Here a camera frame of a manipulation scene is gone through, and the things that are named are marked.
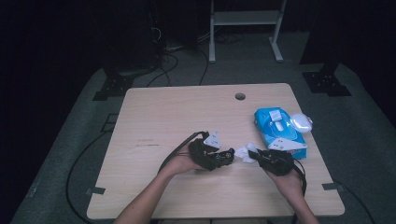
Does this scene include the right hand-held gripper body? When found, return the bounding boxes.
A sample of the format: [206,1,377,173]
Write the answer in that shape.
[258,137,308,177]

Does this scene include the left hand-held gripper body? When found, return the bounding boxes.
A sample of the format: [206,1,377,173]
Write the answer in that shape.
[188,130,223,172]

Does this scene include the white wet wipe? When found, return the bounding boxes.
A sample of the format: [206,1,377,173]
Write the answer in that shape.
[234,142,260,164]

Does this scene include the blue wet wipes pack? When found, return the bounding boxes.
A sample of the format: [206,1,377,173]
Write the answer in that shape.
[253,106,314,161]

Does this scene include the person's left hand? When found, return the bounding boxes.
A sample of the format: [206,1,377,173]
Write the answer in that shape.
[162,145,205,177]

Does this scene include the person's right hand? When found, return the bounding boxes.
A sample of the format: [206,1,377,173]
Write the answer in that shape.
[264,168,304,203]

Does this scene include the grey tape strip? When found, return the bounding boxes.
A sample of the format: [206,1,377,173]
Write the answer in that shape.
[321,182,346,191]
[85,186,106,196]

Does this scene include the black stand base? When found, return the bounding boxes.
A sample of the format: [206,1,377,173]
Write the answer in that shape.
[92,64,135,102]
[302,61,353,98]

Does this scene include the left hand-held gripper cable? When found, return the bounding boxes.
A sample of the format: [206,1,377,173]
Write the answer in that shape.
[158,131,210,173]

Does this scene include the hand-held gripper cable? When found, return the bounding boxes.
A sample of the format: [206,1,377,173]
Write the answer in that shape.
[290,159,308,224]
[158,131,210,173]

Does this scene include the right hand-held gripper cable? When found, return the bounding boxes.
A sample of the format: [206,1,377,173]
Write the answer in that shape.
[290,159,308,224]

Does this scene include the black floor cable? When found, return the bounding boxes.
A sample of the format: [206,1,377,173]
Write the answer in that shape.
[65,130,114,224]
[332,178,378,224]

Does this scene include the bundle of black cables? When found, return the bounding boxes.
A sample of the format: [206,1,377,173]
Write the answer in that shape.
[145,26,210,89]

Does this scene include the white metal stand frame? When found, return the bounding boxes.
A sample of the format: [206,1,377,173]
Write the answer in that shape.
[208,0,288,64]

